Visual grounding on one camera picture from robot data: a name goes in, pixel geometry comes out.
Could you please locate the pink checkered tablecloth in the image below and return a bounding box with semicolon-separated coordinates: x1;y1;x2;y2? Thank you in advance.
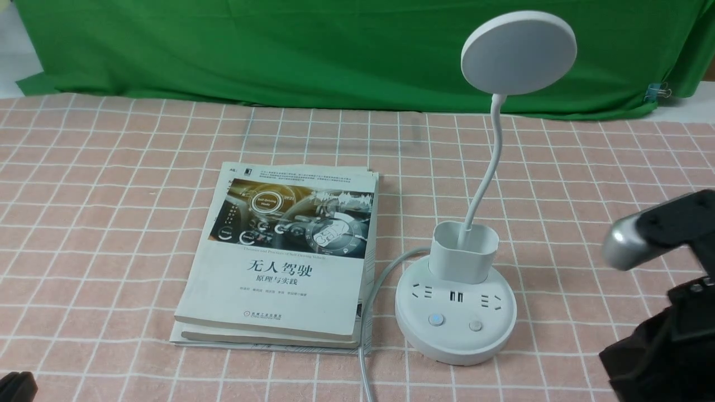
1;95;713;401

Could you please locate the blue binder clip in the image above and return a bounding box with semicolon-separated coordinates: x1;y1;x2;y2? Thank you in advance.
643;82;673;103

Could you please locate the black object bottom left corner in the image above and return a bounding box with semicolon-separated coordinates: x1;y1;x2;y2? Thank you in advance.
0;371;38;402

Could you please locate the top book with car cover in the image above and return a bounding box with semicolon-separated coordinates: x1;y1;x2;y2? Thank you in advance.
174;162;379;343

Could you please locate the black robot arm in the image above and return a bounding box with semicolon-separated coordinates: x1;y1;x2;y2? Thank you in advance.
598;189;714;401

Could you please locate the green backdrop cloth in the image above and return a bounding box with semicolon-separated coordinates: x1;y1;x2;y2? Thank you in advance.
15;1;713;120

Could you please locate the white lamp power cable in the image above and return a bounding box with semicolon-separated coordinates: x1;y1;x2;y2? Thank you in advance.
359;247;432;402

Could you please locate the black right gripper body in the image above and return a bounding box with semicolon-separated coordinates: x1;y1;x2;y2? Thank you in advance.
636;190;714;278

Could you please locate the white desk lamp with sockets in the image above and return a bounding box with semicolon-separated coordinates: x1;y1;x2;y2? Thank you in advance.
395;10;578;366

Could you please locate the bottom book under stack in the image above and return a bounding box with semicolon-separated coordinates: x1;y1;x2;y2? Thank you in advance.
170;171;381;357

